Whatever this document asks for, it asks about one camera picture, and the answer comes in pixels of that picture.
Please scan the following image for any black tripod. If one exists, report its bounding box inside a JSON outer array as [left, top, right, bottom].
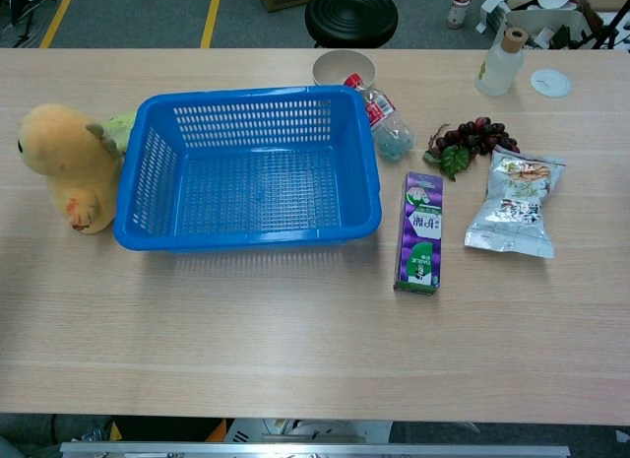
[[588, 9, 630, 50]]

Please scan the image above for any purple milk carton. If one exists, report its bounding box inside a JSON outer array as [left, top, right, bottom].
[[393, 170, 444, 296]]

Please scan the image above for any white snack bag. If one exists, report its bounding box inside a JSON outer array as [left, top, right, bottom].
[[464, 150, 567, 259]]

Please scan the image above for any white bottle red cap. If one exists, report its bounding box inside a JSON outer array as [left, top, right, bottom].
[[446, 0, 474, 30]]

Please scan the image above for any aluminium rail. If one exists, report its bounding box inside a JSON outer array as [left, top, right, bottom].
[[59, 441, 571, 458]]

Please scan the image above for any green lettuce leaf toy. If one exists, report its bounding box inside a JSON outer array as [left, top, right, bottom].
[[103, 110, 139, 152]]

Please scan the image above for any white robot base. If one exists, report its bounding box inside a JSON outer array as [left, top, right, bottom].
[[223, 418, 395, 444]]

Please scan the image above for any black round stool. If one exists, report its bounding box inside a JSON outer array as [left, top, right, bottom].
[[304, 0, 400, 49]]

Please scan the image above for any purple artificial grape bunch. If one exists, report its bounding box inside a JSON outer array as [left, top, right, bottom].
[[422, 115, 521, 182]]

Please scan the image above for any beige bowl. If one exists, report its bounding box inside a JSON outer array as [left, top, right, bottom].
[[311, 49, 378, 90]]

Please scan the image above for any frosted bottle wooden cap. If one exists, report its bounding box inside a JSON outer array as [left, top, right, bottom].
[[474, 27, 529, 97]]

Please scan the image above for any yellow plush duck toy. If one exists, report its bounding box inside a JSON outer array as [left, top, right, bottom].
[[18, 102, 124, 235]]

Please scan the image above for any clear water bottle red cap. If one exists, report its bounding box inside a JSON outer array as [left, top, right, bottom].
[[344, 73, 418, 162]]

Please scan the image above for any blue plastic perforated basket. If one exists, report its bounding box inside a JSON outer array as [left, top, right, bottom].
[[113, 84, 384, 253]]

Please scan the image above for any black cable bundle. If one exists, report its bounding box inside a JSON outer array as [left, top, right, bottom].
[[0, 0, 63, 48]]

